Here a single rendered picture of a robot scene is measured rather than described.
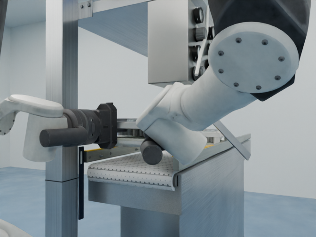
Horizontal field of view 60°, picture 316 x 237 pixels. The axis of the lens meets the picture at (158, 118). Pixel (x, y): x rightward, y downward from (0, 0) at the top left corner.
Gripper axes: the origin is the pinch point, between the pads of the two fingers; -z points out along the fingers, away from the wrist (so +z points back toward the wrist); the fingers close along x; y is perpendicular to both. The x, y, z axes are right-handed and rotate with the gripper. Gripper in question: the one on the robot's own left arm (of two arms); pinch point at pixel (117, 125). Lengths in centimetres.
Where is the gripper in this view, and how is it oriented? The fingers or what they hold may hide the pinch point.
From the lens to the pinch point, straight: 77.9
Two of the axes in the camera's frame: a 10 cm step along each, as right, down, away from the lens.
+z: -5.5, 0.1, -8.3
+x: 0.1, 10.0, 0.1
